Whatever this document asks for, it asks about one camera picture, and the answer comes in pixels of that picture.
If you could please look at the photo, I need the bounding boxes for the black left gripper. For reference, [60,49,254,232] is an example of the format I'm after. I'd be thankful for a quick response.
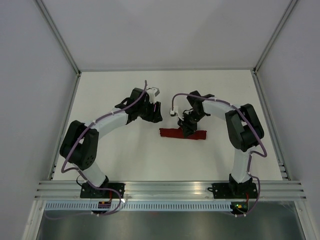
[137,98,163,124]

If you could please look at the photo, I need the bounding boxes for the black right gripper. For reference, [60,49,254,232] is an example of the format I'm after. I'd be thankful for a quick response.
[177,110,207,139]

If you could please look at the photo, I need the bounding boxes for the red cloth napkin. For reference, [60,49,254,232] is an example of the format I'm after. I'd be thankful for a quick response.
[159,127,207,140]

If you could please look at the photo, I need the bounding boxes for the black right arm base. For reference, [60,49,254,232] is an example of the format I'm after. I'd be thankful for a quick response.
[207,182,258,200]

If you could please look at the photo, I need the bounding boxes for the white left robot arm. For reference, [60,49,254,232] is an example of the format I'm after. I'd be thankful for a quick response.
[59,87,163,198]

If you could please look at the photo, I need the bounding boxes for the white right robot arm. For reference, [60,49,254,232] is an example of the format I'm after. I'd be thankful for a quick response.
[170,91,267,198]

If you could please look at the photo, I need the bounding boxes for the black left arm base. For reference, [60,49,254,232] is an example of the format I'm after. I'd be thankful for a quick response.
[80,182,125,199]

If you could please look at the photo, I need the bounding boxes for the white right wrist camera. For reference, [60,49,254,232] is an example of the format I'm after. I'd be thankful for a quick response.
[169,106,180,118]

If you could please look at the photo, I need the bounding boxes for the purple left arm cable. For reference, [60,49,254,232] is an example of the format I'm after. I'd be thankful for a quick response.
[44,79,148,220]

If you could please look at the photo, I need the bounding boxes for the white slotted cable duct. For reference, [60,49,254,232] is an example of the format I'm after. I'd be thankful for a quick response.
[44,200,232,212]

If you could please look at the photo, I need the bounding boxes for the aluminium front rail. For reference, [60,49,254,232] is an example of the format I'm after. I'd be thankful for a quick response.
[33,180,307,202]

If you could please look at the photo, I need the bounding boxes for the aluminium frame post left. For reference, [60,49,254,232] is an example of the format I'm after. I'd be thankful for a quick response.
[34,0,82,76]

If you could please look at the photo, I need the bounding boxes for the aluminium frame post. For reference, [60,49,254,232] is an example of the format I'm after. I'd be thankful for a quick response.
[34,0,82,76]
[252,0,301,76]

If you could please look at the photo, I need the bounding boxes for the aluminium frame post right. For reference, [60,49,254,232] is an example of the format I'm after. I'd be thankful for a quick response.
[252,0,301,76]

